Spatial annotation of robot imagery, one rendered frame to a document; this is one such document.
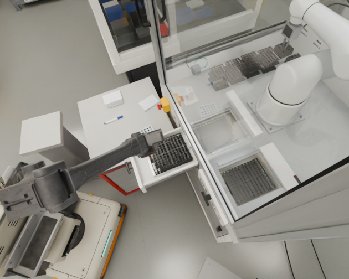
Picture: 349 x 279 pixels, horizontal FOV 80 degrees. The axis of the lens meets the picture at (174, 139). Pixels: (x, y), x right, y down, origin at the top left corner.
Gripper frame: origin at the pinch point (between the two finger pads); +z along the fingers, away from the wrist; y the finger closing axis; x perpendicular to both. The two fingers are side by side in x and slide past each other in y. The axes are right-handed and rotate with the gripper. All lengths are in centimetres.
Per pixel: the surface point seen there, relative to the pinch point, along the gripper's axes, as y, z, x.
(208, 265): 1, 95, -69
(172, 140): 12.3, 13.1, 7.6
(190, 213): 3, 100, -28
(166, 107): 17.2, 14.9, 31.3
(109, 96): -17, 22, 62
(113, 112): -19, 26, 51
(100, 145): -32.9, 23.7, 28.4
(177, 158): 11.5, 12.1, -4.0
